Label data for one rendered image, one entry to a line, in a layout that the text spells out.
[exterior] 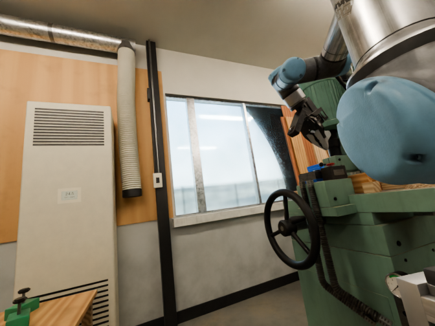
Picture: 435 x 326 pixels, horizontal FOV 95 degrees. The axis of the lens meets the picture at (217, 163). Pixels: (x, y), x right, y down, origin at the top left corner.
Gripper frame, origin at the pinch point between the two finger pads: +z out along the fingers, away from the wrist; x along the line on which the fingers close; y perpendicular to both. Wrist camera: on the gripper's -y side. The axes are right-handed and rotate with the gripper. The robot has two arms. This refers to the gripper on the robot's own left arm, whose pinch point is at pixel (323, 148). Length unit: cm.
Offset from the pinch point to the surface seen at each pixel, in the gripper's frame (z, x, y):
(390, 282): 34.1, -14.9, -25.4
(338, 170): 8.2, -4.1, -4.9
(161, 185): -30, 128, -43
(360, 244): 30.9, -4.5, -16.4
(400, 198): 18.4, -19.4, -9.0
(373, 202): 19.2, -12.1, -9.6
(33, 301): -15, 81, -132
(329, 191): 10.8, -4.2, -14.3
